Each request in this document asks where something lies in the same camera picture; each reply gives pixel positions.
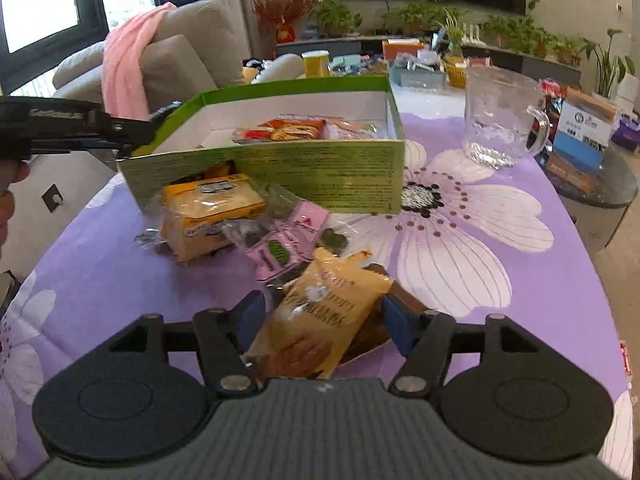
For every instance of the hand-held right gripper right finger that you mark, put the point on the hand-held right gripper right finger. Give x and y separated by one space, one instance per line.
397 317

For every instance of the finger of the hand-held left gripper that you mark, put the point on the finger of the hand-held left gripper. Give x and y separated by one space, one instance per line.
135 131

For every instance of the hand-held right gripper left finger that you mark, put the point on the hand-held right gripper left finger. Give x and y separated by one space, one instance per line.
250 312

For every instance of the yellow white snack packet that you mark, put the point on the yellow white snack packet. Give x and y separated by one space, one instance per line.
320 310

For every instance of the red noodle snack packet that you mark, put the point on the red noodle snack packet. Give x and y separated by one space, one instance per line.
285 130

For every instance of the green cardboard box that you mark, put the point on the green cardboard box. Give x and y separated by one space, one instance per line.
325 175

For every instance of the person's left hand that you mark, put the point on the person's left hand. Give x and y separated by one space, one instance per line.
12 172

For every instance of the pink packet with green picture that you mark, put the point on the pink packet with green picture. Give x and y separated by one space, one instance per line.
275 255

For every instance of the pink blanket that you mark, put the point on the pink blanket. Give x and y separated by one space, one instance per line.
130 65

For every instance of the brown orange snack packet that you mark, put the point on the brown orange snack packet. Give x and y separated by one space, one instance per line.
220 171

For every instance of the beige sofa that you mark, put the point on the beige sofa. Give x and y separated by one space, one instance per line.
200 60

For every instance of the dark green small packet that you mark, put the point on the dark green small packet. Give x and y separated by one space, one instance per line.
335 242

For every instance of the yellow cracker packet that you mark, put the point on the yellow cracker packet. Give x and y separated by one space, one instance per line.
210 210

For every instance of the clear wrapped brown snack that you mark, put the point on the clear wrapped brown snack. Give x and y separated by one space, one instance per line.
150 240

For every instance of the clear small packet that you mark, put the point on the clear small packet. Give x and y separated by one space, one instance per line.
282 200

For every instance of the purple floral tablecloth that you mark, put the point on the purple floral tablecloth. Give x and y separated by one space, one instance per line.
550 285

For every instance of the red flower arrangement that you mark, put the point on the red flower arrangement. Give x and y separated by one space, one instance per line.
285 12

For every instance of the yellow can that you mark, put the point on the yellow can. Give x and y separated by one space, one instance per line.
316 65

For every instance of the grey television console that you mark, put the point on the grey television console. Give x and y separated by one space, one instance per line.
330 47

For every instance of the clear glass mug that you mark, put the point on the clear glass mug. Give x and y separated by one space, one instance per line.
492 125

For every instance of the green potted plant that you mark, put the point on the green potted plant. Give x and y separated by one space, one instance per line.
417 15
517 35
334 17

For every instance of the grey blue plastic tray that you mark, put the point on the grey blue plastic tray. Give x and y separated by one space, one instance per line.
417 77

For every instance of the round dark coffee table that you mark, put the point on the round dark coffee table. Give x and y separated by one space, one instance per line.
607 185

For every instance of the yellow basket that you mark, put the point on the yellow basket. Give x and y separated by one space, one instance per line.
456 74

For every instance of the white blue paper box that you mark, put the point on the white blue paper box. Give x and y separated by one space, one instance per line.
580 135

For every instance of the orange box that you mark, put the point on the orange box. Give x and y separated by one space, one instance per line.
402 50

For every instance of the spider plant in vase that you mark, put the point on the spider plant in vase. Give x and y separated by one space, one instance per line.
454 35

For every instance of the purple bag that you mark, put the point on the purple bag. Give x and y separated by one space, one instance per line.
627 132

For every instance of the small potted plant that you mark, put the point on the small potted plant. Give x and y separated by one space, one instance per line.
567 52

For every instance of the white appliance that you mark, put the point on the white appliance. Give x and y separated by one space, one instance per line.
630 90

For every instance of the large leafed floor plant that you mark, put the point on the large leafed floor plant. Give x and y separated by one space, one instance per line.
607 60

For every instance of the wall socket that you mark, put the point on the wall socket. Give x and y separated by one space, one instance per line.
52 199

